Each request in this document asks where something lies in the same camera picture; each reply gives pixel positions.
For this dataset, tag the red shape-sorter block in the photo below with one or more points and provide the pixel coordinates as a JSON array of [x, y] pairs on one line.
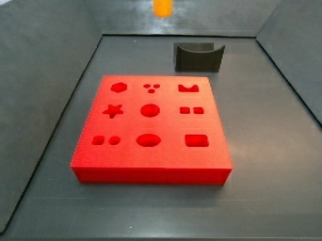
[[152, 133]]

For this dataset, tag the yellow oval peg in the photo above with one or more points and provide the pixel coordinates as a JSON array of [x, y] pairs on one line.
[[161, 8]]

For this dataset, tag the dark grey curved holder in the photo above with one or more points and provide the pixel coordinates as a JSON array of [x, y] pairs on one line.
[[196, 57]]

